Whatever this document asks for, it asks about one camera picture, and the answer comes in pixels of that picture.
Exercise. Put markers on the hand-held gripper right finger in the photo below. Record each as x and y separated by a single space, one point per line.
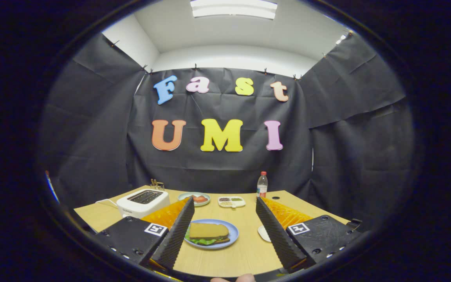
274 235

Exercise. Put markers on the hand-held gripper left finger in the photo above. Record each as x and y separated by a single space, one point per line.
178 235

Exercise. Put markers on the green lettuce leaf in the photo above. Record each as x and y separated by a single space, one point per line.
200 242

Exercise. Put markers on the brown toast slice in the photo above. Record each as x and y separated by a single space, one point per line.
210 230

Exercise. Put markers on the white plate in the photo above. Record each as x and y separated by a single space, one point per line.
264 234

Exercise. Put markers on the pale green plate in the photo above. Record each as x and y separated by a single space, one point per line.
184 201

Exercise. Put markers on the white toaster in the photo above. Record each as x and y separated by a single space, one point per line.
147 207

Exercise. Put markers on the red tomato slice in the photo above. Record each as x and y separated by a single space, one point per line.
201 199

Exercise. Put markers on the light blue plate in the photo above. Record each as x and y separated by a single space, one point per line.
231 235

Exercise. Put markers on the white divided condiment dish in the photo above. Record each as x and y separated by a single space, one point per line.
241 203

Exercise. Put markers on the clear red-capped water bottle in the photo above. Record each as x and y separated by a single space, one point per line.
262 188

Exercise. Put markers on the black backdrop cloth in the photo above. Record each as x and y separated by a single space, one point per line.
210 168

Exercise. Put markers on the ceiling light panel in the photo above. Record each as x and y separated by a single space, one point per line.
233 8

